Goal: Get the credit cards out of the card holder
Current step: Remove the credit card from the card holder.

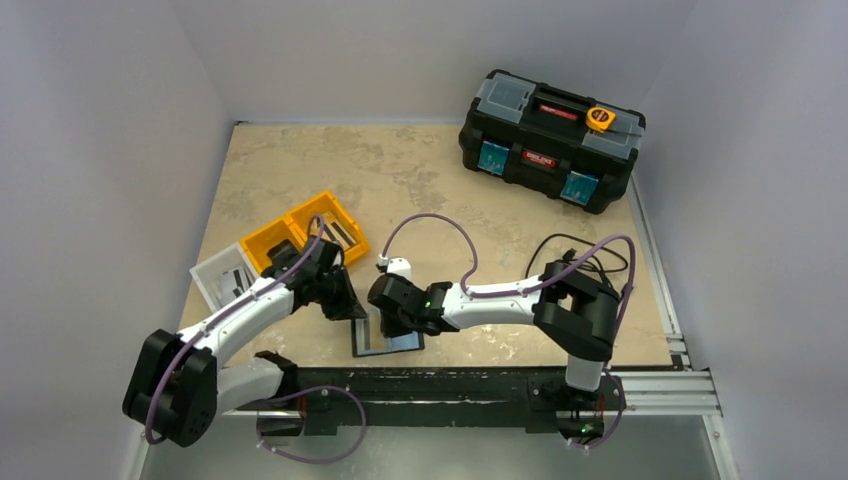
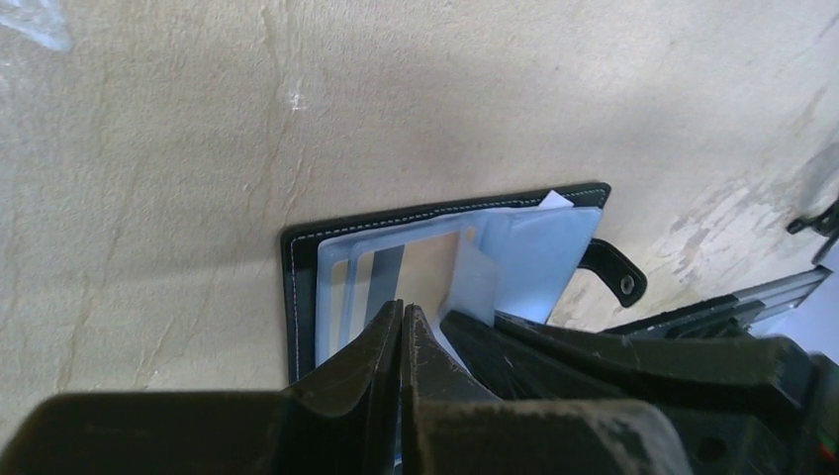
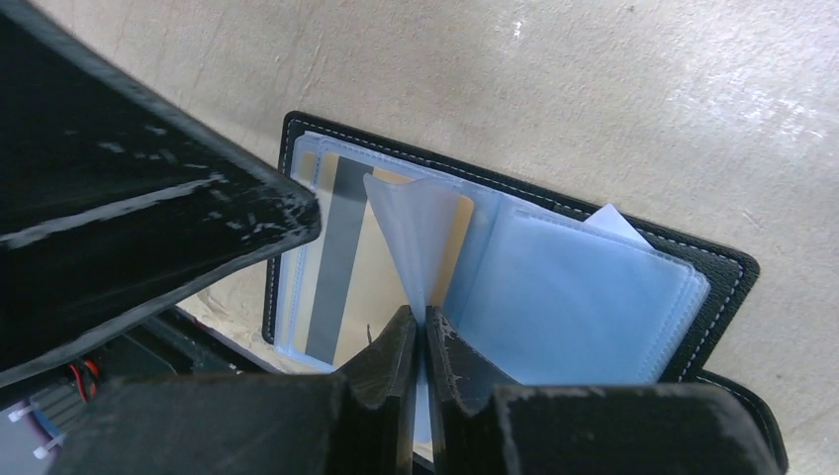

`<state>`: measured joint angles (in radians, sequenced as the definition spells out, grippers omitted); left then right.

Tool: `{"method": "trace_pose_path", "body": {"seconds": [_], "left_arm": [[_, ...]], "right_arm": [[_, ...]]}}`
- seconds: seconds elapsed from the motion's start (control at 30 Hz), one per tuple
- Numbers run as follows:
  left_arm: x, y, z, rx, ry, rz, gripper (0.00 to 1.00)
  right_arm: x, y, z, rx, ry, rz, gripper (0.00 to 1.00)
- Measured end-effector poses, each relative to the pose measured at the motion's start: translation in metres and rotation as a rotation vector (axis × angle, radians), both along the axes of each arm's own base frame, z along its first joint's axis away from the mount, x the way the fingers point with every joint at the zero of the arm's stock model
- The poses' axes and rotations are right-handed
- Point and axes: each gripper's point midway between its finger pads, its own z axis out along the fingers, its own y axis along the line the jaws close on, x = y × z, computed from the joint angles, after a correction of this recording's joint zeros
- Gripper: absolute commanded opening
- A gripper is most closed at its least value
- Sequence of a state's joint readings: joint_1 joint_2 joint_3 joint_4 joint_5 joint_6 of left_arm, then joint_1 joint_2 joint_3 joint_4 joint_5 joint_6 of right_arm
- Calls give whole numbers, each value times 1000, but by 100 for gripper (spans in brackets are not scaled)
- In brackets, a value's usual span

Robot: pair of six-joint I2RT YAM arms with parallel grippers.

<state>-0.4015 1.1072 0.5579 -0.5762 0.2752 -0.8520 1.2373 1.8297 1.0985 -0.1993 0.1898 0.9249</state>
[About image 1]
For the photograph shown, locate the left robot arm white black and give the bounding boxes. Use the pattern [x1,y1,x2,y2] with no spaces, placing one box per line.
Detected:
[122,237,365,447]

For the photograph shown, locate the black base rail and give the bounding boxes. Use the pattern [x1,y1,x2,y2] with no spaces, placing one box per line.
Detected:
[254,365,627,439]

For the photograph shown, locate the black plastic toolbox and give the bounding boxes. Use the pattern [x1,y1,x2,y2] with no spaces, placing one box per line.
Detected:
[458,69,646,214]

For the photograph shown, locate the yellow plastic bin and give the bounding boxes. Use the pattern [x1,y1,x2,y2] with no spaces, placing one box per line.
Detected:
[239,191,370,272]

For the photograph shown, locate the orange tape measure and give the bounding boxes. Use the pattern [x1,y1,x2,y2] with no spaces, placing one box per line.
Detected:
[585,106,617,133]

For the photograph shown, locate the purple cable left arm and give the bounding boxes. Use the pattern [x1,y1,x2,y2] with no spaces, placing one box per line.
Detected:
[142,215,368,465]

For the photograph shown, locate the white plastic bin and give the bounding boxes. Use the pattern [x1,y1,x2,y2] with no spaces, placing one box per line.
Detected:
[189,242,259,313]

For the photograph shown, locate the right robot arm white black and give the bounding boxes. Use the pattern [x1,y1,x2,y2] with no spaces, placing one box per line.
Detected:
[367,261,622,407]

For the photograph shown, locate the black usb cable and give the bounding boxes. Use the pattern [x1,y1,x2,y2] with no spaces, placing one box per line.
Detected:
[525,233,629,286]

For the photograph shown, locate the gold credit card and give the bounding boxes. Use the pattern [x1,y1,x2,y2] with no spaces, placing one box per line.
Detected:
[324,222,355,250]

